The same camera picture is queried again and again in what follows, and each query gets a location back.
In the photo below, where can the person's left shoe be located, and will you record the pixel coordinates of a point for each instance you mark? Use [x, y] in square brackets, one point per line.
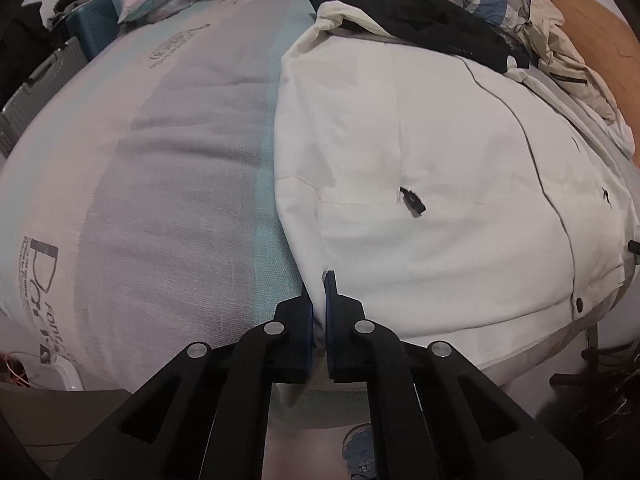
[357, 450]

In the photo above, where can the striped bed mattress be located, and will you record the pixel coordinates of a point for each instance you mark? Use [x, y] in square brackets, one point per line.
[175, 160]

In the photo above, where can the white and black jacket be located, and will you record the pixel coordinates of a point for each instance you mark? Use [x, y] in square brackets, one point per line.
[450, 160]

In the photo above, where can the teal suitcase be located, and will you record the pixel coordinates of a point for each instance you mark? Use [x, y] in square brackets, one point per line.
[95, 25]

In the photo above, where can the beige jacket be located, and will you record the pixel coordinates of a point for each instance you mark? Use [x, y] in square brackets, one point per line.
[565, 55]

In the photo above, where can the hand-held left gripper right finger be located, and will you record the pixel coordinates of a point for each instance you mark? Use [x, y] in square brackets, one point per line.
[328, 310]

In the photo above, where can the beige cabinet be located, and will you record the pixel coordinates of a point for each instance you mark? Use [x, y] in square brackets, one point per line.
[50, 420]

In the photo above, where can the wooden headboard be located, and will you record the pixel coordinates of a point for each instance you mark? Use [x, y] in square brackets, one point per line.
[610, 50]

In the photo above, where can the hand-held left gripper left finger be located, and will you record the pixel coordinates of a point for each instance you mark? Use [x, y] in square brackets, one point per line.
[310, 330]

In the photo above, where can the silver suitcase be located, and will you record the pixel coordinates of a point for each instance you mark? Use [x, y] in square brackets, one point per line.
[40, 90]

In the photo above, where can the white plastic box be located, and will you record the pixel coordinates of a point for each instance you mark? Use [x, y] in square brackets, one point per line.
[65, 375]

